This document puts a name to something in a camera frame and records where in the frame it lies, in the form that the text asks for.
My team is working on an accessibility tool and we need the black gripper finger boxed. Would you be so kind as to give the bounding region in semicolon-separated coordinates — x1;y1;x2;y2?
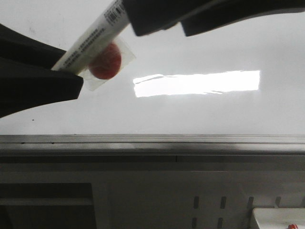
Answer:
122;0;305;37
0;25;83;117

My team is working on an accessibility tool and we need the white black-tipped whiteboard marker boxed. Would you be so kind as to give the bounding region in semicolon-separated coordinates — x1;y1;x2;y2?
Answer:
52;0;130;74

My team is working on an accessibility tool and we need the red magnet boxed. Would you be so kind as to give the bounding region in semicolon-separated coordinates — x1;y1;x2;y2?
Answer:
79;38;135;91

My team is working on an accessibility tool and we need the white whiteboard surface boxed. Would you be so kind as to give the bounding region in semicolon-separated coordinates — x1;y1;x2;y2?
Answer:
0;13;305;135

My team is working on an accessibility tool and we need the white slotted metal rack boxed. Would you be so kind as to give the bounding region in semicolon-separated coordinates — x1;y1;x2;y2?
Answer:
92;171;305;229

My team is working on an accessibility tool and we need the white box with red object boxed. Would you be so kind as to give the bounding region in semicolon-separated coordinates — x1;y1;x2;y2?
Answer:
250;208;305;229

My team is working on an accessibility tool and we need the grey aluminium whiteboard frame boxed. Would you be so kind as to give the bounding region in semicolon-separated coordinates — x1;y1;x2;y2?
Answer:
0;134;305;163

